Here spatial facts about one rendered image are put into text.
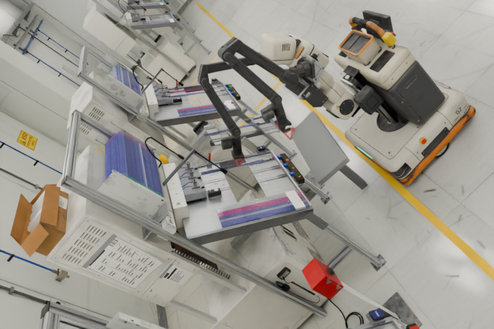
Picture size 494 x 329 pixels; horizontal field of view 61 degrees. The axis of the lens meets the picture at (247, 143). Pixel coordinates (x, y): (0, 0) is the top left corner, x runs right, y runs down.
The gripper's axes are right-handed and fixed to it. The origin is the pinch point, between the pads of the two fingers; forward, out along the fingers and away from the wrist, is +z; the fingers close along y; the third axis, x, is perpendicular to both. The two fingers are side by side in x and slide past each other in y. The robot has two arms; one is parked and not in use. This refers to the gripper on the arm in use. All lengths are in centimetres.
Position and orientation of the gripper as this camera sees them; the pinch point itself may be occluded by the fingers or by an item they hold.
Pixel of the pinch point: (238, 164)
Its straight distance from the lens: 279.0
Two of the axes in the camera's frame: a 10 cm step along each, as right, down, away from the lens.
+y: 2.9, 4.6, -8.4
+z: 0.5, 8.7, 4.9
